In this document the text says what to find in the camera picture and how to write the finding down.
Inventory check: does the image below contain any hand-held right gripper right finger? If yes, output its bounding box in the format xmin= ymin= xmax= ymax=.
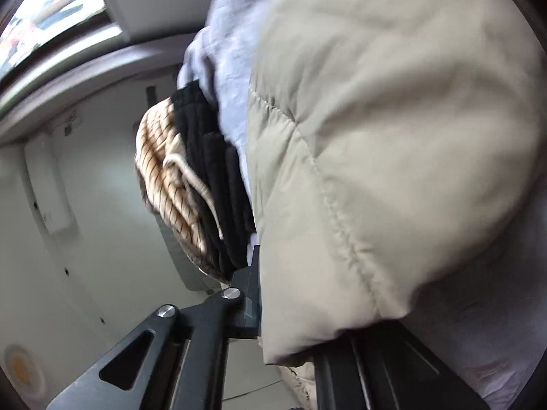
xmin=313 ymin=319 xmax=491 ymax=410

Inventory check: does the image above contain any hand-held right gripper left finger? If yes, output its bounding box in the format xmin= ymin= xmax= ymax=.
xmin=46 ymin=244 xmax=262 ymax=410

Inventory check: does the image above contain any beige puffer jacket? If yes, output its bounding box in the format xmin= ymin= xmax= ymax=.
xmin=245 ymin=0 xmax=547 ymax=396

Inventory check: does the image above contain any black ribbed garment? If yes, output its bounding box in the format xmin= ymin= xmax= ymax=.
xmin=170 ymin=79 xmax=259 ymax=282

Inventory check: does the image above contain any beige striped garment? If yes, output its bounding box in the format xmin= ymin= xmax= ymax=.
xmin=134 ymin=96 xmax=226 ymax=277

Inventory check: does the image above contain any round white orange disc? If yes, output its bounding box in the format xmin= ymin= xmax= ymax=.
xmin=2 ymin=343 xmax=46 ymax=399

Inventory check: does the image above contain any lavender embossed blanket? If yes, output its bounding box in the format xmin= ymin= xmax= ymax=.
xmin=176 ymin=0 xmax=541 ymax=410

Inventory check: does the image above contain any window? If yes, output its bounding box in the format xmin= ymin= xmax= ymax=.
xmin=0 ymin=0 xmax=125 ymax=78

